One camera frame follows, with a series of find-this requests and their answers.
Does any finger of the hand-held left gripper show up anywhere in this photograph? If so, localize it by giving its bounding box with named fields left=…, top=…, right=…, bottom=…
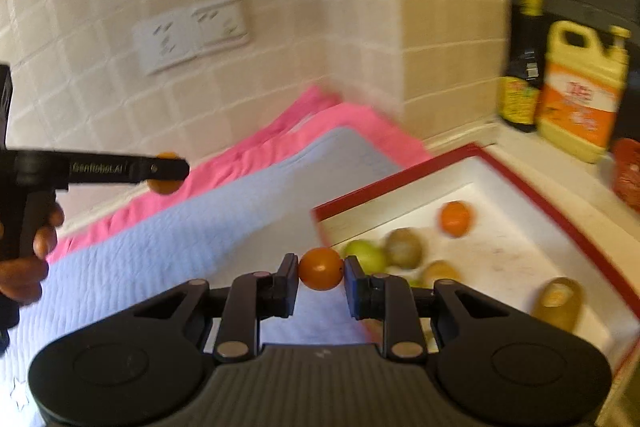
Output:
left=137, top=156, right=191, bottom=186

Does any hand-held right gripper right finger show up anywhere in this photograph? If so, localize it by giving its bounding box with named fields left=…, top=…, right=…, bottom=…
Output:
left=343, top=255, right=521, bottom=360

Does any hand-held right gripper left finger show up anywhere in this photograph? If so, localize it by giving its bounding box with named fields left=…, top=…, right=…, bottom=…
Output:
left=134, top=253, right=301, bottom=363

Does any orange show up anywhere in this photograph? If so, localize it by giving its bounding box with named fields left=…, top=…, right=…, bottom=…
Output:
left=149, top=151, right=182, bottom=196
left=299, top=247, right=346, bottom=292
left=438, top=200, right=474, bottom=238

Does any red-rimmed white tray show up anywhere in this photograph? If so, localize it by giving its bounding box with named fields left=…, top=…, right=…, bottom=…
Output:
left=311, top=142, right=640, bottom=388

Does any person's left hand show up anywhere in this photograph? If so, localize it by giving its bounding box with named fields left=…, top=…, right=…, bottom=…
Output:
left=0, top=201, right=66, bottom=306

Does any green apple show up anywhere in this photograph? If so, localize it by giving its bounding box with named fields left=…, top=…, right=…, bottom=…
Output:
left=344, top=239, right=389, bottom=274

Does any brown kiwi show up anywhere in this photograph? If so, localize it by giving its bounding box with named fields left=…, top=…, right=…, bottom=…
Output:
left=421, top=260, right=464, bottom=289
left=384, top=227, right=424, bottom=269

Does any yellow-brown pear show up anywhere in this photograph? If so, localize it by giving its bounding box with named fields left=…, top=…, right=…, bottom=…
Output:
left=530, top=277, right=584, bottom=334

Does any dark soy sauce bottle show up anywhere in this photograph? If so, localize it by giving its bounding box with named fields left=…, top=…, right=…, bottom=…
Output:
left=496, top=0, right=546, bottom=134

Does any yellow detergent jug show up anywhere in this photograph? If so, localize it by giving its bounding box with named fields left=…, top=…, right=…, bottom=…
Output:
left=535, top=21, right=632, bottom=164

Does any red plastic basket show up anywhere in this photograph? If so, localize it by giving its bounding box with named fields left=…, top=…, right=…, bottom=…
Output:
left=611, top=138, right=640, bottom=208

